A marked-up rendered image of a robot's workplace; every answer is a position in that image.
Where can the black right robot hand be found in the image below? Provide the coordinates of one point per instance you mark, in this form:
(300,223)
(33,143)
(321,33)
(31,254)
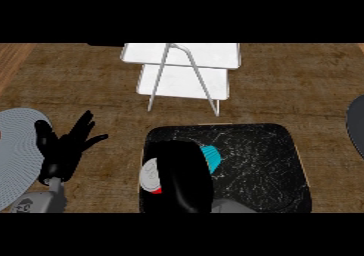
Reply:
(185,173)

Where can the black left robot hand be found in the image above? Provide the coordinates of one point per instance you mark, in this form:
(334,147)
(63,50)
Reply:
(64,150)

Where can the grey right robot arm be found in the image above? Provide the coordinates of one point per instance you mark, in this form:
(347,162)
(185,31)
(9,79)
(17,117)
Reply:
(229,206)

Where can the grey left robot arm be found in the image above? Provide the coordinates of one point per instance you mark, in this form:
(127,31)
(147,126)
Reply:
(39,201)

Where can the red rimmed can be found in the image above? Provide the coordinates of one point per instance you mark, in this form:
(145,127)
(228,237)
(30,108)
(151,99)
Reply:
(148,175)

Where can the black speckled tray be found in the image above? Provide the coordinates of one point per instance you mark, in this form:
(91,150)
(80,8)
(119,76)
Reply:
(259,160)

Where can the white tiered shelf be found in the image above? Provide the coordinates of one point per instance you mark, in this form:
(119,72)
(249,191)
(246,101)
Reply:
(189,55)

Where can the cyan cupcake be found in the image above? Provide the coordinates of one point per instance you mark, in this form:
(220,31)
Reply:
(213,157)

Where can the grey round placemat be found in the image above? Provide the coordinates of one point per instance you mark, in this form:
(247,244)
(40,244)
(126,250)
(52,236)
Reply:
(15,160)

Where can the dark grey round object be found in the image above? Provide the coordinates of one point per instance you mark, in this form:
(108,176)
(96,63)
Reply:
(361,130)

